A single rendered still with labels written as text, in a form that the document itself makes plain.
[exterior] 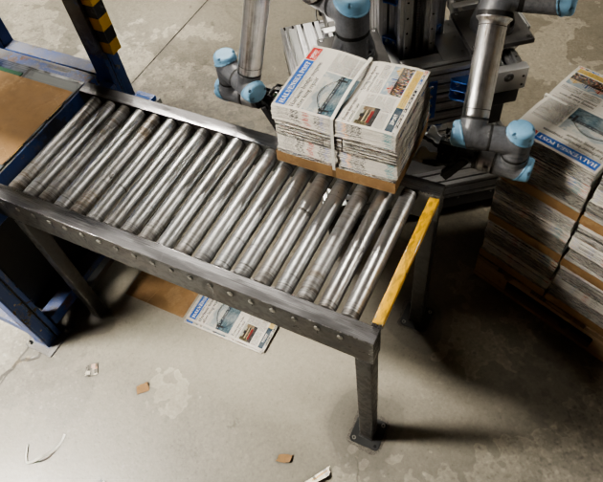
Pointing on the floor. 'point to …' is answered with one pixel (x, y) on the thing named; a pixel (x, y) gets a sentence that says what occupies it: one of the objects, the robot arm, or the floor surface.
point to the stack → (580, 124)
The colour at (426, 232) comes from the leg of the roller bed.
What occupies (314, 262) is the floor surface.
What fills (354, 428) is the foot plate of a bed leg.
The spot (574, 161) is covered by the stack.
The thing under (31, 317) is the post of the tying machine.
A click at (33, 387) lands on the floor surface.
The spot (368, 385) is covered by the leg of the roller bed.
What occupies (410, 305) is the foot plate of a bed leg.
